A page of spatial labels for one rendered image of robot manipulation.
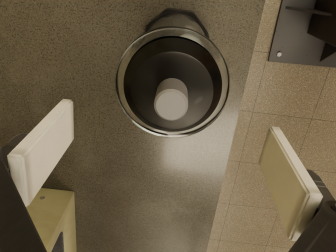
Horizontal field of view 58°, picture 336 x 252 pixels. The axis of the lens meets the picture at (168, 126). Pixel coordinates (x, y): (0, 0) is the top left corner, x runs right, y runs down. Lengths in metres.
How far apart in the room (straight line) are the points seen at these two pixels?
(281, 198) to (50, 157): 0.13
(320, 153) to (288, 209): 1.68
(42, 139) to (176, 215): 0.54
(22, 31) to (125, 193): 0.36
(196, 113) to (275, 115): 1.38
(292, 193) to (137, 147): 0.44
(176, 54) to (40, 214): 0.45
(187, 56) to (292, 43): 1.29
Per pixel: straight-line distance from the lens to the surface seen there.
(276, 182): 0.19
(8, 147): 0.17
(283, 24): 1.50
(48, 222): 0.62
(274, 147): 0.19
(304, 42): 1.55
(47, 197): 0.67
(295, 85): 1.62
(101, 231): 0.74
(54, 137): 0.18
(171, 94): 0.24
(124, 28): 0.51
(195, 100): 0.28
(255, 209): 1.98
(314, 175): 0.18
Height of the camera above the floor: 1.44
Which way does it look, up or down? 63 degrees down
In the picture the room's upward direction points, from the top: 175 degrees counter-clockwise
